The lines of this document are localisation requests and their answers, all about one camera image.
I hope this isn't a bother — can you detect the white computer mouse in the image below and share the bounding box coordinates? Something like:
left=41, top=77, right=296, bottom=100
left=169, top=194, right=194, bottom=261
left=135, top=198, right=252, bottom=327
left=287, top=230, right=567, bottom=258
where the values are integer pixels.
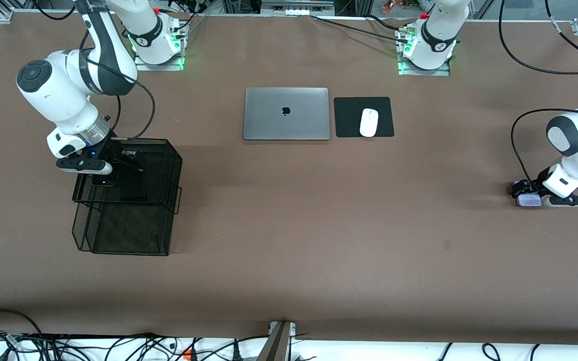
left=359, top=108, right=379, bottom=138

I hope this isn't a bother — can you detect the aluminium mounting post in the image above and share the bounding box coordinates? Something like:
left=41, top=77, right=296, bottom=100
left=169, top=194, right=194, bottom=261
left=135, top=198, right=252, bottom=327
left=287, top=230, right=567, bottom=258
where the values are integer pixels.
left=256, top=321, right=297, bottom=361

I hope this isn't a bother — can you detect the thick black arched cable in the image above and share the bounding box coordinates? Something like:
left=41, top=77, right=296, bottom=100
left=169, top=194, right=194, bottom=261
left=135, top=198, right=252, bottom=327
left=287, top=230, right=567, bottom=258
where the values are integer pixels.
left=0, top=308, right=44, bottom=336

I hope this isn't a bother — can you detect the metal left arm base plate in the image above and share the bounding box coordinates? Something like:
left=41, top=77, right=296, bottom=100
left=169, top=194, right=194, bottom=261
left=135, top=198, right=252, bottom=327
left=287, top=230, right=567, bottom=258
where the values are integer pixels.
left=397, top=28, right=451, bottom=77

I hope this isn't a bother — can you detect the long black cable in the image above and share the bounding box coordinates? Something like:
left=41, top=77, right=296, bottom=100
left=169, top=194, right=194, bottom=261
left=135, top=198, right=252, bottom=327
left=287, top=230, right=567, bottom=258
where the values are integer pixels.
left=311, top=15, right=412, bottom=46

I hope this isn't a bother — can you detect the large black slab phone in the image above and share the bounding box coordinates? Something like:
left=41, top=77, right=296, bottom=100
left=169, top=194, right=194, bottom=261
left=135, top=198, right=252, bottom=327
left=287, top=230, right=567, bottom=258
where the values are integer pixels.
left=117, top=159, right=160, bottom=202

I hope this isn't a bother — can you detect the black wire mesh two-tier tray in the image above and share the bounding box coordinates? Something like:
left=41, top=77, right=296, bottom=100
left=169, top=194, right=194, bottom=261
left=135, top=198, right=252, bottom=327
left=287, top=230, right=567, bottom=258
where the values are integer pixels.
left=71, top=137, right=183, bottom=257

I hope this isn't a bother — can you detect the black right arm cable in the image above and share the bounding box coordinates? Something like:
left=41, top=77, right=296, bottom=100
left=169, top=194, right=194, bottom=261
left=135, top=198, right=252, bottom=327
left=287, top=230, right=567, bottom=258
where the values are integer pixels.
left=81, top=45, right=157, bottom=141

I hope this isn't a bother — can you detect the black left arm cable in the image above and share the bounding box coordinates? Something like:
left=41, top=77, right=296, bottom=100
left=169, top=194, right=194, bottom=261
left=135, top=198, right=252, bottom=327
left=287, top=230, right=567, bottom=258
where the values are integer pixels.
left=499, top=0, right=578, bottom=184

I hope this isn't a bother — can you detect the silver closed laptop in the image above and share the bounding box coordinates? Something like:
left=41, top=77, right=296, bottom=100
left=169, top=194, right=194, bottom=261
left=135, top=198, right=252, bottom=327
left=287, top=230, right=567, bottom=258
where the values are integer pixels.
left=242, top=87, right=331, bottom=141

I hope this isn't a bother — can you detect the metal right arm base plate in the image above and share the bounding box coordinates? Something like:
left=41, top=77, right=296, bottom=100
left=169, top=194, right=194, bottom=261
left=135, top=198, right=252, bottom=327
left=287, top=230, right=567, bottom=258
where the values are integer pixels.
left=132, top=25, right=185, bottom=72

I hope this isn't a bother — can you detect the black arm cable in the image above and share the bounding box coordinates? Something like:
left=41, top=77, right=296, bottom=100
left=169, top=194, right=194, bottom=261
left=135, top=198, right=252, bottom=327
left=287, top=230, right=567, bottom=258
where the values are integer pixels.
left=81, top=45, right=157, bottom=141
left=499, top=0, right=578, bottom=184

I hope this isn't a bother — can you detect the white power strip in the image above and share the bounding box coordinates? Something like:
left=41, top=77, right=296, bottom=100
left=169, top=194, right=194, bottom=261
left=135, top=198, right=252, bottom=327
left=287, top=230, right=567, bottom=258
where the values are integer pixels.
left=261, top=0, right=335, bottom=16

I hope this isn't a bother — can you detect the black mouse pad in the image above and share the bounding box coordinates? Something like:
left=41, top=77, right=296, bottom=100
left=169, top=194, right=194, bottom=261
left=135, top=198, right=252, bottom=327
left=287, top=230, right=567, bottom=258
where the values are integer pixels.
left=333, top=96, right=395, bottom=138

